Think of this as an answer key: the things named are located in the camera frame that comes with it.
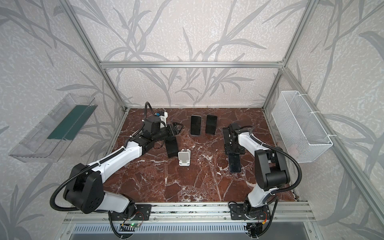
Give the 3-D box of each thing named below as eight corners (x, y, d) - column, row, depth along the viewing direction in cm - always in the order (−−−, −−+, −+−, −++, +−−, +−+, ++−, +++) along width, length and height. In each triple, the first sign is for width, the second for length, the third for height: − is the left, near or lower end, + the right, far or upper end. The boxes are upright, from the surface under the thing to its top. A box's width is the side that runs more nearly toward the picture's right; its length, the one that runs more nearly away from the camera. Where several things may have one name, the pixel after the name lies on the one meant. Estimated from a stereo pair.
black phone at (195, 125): (191, 137, 105) (189, 123, 92) (191, 130, 110) (190, 115, 97) (201, 137, 105) (201, 123, 92) (201, 130, 110) (201, 115, 97)
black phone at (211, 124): (205, 134, 107) (206, 121, 95) (205, 127, 111) (206, 114, 99) (215, 134, 107) (217, 121, 95) (215, 127, 111) (217, 114, 99)
